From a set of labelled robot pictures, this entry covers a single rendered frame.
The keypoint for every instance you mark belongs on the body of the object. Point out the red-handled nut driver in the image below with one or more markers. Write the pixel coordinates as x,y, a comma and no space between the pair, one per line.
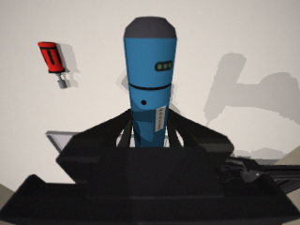
53,60

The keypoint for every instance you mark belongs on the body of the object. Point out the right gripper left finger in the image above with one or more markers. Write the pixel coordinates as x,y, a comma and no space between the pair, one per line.
106,133

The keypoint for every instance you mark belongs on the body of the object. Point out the blue electric nut driver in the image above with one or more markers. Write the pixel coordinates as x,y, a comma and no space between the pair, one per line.
150,47

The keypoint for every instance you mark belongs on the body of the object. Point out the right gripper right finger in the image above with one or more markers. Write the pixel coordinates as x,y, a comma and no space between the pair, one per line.
217,145

